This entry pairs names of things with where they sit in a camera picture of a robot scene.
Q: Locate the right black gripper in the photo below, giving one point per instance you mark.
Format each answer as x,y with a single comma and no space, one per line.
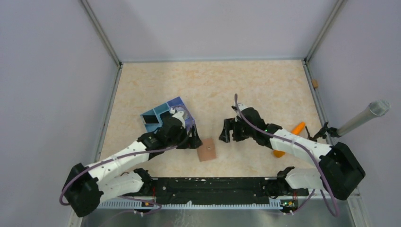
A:
230,124

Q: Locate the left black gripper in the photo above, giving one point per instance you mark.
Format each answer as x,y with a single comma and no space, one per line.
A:
191,142

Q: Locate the purple blue card box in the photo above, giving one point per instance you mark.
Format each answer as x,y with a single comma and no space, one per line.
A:
178,109

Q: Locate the light blue card box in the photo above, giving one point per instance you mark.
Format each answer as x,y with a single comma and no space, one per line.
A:
150,121

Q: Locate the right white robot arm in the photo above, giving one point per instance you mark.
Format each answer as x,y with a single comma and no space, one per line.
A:
335,168

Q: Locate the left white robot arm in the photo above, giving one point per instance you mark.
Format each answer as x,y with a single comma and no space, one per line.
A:
88,186

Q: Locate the middle blue card box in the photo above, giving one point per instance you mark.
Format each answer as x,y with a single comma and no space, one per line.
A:
162,111

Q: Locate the small tan block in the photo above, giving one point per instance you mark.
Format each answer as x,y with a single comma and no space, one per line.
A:
314,83

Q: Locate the black microphone tripod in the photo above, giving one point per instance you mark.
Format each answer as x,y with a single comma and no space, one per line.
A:
323,133

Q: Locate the silver microphone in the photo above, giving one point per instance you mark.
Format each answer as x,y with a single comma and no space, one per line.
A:
375,109

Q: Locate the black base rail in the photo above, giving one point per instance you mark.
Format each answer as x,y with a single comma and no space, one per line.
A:
217,191

